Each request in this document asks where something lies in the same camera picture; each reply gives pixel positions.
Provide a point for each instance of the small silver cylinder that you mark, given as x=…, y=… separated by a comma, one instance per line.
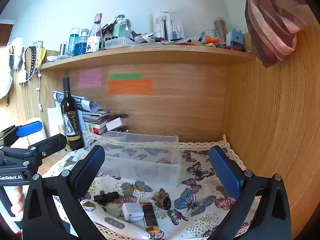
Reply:
x=62, y=49

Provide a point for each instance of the orange sticky note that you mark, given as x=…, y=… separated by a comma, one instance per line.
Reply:
x=130, y=87

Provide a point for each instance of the white charger plug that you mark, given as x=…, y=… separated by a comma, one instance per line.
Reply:
x=131, y=211

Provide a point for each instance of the small black clip device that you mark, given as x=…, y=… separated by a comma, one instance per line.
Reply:
x=107, y=196

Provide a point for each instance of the stack of books and papers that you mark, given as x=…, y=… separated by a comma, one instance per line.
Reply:
x=83, y=102

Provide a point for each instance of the green pump bottle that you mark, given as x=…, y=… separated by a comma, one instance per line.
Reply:
x=117, y=28

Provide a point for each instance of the green sticky note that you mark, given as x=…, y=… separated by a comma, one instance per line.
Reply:
x=126, y=76

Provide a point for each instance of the blue and white box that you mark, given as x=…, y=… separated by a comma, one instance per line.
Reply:
x=235, y=39

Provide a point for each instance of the orange marker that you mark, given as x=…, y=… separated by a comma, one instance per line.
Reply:
x=212, y=40

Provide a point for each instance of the clear plastic storage box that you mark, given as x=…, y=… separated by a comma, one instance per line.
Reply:
x=150, y=142

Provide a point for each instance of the brown pink curtain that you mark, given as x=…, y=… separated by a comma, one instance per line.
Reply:
x=270, y=25

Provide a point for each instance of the small white box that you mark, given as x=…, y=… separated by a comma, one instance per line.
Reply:
x=116, y=124

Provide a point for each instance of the clear plastic tray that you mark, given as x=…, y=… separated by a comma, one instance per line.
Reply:
x=120, y=43

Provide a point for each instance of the teal plastic bottle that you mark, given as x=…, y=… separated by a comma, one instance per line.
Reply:
x=73, y=40

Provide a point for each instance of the white fluffy cloth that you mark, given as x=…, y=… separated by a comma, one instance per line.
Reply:
x=6, y=75

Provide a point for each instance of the wooden shelf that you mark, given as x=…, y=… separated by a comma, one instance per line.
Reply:
x=150, y=55

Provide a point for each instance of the white printed paper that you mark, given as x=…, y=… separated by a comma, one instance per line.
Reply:
x=53, y=120

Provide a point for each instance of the brown butterfly hair clip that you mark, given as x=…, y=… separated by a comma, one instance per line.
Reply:
x=163, y=201

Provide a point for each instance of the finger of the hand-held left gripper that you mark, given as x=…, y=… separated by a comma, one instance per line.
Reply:
x=30, y=128
x=52, y=142

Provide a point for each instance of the black and white beaded band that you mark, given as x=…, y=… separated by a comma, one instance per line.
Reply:
x=32, y=62

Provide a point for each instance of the pink sticky note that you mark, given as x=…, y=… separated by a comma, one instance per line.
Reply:
x=90, y=78

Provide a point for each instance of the clear bottle with pink label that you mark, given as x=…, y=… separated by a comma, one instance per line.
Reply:
x=96, y=27

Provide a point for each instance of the toothbrush package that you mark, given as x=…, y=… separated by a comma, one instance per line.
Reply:
x=167, y=25

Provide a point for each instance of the clear glass perfume bottle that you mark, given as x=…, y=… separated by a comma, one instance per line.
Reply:
x=126, y=28

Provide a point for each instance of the short glass jar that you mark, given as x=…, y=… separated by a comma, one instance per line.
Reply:
x=209, y=34

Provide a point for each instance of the white wall charger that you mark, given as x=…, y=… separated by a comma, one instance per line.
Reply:
x=22, y=75

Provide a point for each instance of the dark wine bottle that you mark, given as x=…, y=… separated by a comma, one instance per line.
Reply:
x=71, y=120

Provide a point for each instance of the person's left hand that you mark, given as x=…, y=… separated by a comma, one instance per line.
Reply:
x=18, y=200

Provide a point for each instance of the yellow hanging item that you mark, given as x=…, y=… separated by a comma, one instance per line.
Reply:
x=42, y=56

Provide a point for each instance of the butterfly print lace cloth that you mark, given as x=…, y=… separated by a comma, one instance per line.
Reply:
x=195, y=220

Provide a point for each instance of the white handheld massager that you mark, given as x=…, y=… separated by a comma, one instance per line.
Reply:
x=112, y=222

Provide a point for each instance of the white printed mug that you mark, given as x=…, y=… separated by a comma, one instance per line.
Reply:
x=93, y=45

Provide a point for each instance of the tall glass jar with sticks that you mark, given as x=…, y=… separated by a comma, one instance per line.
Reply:
x=220, y=30

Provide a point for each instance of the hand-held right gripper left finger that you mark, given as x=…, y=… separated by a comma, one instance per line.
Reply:
x=90, y=170

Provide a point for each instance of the blue patterned glass bottle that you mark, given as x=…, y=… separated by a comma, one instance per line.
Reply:
x=82, y=45

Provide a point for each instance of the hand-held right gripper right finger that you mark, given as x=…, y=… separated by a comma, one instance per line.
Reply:
x=225, y=172

